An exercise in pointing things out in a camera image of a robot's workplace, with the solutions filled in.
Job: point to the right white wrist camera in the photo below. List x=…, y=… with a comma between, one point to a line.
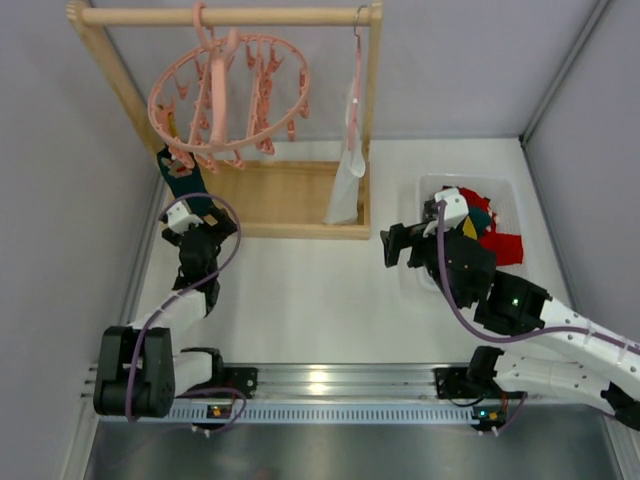
x=455, y=210

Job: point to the pink round clip hanger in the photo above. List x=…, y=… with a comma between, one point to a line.
x=197, y=87

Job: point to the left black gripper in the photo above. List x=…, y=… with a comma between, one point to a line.
x=198, y=230

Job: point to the wooden clothes rack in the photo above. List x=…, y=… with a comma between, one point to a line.
x=281, y=199

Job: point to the white cloth on hanger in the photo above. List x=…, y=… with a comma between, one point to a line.
x=342, y=207

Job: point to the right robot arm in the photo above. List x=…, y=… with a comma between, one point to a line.
x=533, y=343

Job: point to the white slotted cable duct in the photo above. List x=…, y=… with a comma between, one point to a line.
x=258, y=413

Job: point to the pink metal-hook hanger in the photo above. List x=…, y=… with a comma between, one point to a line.
x=356, y=82

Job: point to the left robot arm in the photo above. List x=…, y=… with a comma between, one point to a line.
x=142, y=366

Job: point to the aluminium mounting rail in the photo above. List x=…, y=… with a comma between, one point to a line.
x=325, y=382

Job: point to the dark green sock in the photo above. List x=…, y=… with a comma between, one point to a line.
x=481, y=220
x=182, y=181

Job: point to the red sock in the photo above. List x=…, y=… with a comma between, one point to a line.
x=508, y=248
x=479, y=206

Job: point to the white plastic basket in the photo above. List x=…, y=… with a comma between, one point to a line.
x=500, y=192

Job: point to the yellow sock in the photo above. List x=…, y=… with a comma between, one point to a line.
x=165, y=117
x=468, y=229

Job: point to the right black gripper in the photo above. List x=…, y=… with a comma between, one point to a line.
x=415, y=245

